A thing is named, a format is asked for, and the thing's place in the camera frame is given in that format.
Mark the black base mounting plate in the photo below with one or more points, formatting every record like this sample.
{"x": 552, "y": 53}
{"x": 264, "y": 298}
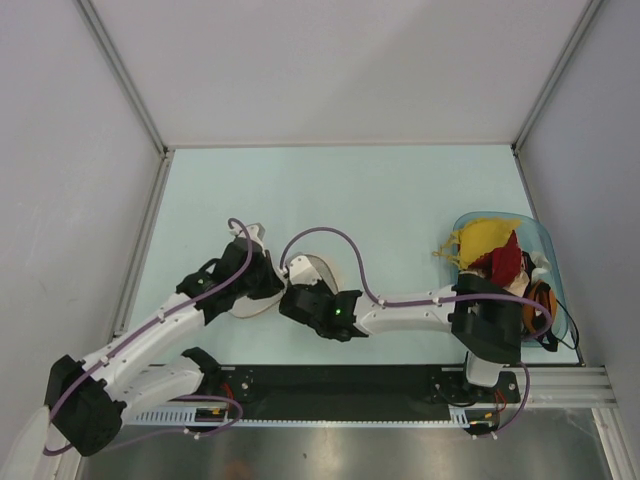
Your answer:
{"x": 350, "y": 389}

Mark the yellow garment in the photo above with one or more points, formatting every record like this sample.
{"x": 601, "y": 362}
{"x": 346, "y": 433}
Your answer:
{"x": 475, "y": 239}

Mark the round beige mesh laundry bag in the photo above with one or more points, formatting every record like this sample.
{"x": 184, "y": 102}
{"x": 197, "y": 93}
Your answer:
{"x": 244, "y": 309}

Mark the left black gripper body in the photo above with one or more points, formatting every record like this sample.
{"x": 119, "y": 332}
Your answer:
{"x": 261, "y": 283}

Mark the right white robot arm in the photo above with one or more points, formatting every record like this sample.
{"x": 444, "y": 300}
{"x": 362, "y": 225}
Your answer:
{"x": 484, "y": 318}

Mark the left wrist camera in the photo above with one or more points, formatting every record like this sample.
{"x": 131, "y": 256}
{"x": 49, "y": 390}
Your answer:
{"x": 254, "y": 232}

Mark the beige garment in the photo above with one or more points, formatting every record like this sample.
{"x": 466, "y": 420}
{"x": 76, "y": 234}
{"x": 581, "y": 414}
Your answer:
{"x": 516, "y": 287}

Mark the white slotted cable duct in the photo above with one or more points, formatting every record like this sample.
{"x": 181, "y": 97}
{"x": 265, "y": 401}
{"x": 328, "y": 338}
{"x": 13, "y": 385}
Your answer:
{"x": 202, "y": 418}

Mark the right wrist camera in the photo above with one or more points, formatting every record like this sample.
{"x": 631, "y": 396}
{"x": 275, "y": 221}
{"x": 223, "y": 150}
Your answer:
{"x": 306, "y": 269}

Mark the red lace garment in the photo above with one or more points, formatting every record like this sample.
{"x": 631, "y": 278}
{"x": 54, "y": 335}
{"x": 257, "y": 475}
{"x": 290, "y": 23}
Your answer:
{"x": 503, "y": 264}

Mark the translucent blue plastic basket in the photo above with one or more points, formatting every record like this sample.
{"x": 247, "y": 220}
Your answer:
{"x": 537, "y": 261}

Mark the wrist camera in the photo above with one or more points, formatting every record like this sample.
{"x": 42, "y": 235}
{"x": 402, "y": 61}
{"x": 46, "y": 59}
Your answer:
{"x": 306, "y": 269}
{"x": 254, "y": 232}

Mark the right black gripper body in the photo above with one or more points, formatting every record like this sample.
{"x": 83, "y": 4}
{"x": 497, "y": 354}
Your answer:
{"x": 317, "y": 289}

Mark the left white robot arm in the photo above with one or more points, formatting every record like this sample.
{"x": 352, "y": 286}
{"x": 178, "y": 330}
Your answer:
{"x": 91, "y": 399}

